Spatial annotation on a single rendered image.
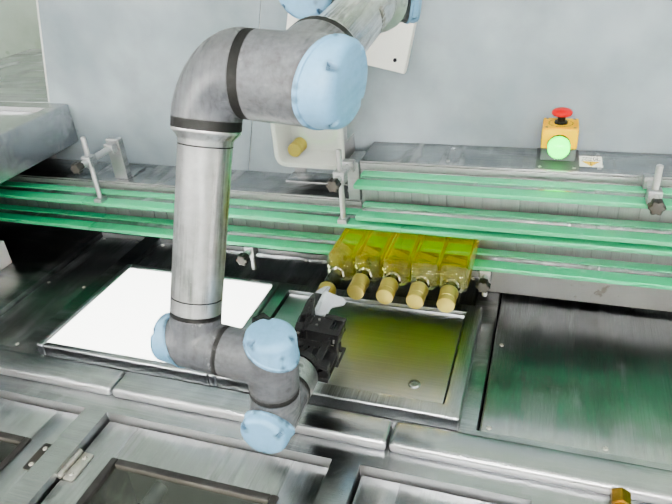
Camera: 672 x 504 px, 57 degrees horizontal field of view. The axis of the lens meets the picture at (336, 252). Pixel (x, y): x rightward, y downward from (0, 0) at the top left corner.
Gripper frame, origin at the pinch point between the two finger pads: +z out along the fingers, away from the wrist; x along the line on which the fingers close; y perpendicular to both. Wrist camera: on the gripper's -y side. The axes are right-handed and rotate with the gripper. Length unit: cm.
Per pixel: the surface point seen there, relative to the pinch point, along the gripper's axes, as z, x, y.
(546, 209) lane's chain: 30, 11, 39
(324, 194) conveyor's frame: 32.7, 5.2, -10.2
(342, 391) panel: -11.6, -11.1, 7.5
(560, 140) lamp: 33, 25, 39
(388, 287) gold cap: 3.5, 2.9, 11.9
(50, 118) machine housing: 38, 13, -88
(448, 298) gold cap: 2.3, 3.7, 23.3
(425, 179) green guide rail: 27.6, 14.8, 13.7
